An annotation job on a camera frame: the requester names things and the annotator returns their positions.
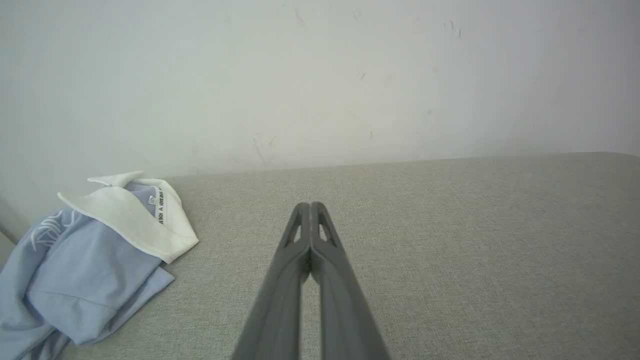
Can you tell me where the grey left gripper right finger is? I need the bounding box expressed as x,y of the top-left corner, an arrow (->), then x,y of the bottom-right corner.
310,201 -> 392,360

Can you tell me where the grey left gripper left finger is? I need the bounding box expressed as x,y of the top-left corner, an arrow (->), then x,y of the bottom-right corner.
231,202 -> 312,360

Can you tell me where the light blue polo shirt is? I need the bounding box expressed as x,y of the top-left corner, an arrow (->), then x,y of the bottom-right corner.
0,171 -> 200,360

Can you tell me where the grey fabric sofa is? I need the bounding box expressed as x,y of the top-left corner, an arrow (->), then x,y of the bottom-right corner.
0,151 -> 640,360

